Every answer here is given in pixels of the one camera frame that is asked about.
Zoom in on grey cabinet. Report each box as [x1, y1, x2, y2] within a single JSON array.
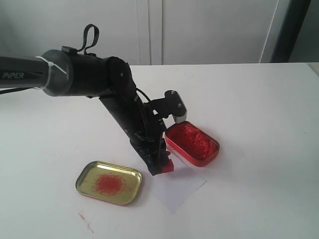
[[0, 0, 289, 65]]

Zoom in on red stamp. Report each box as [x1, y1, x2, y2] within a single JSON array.
[[161, 159, 174, 173]]

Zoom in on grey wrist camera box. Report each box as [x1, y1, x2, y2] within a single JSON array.
[[150, 90, 187, 123]]

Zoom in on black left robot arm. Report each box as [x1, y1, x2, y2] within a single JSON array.
[[0, 49, 174, 175]]

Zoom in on white paper sheet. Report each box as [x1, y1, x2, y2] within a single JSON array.
[[151, 156, 206, 213]]

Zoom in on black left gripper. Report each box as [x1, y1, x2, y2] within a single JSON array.
[[99, 85, 169, 176]]

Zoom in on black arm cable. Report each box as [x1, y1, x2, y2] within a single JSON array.
[[81, 24, 100, 56]]

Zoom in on red ink paste tin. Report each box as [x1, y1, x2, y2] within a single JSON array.
[[165, 121, 220, 167]]

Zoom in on dark vertical post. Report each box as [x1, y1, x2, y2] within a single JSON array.
[[270, 0, 311, 63]]

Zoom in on gold tin lid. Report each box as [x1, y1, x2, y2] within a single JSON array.
[[75, 161, 143, 206]]

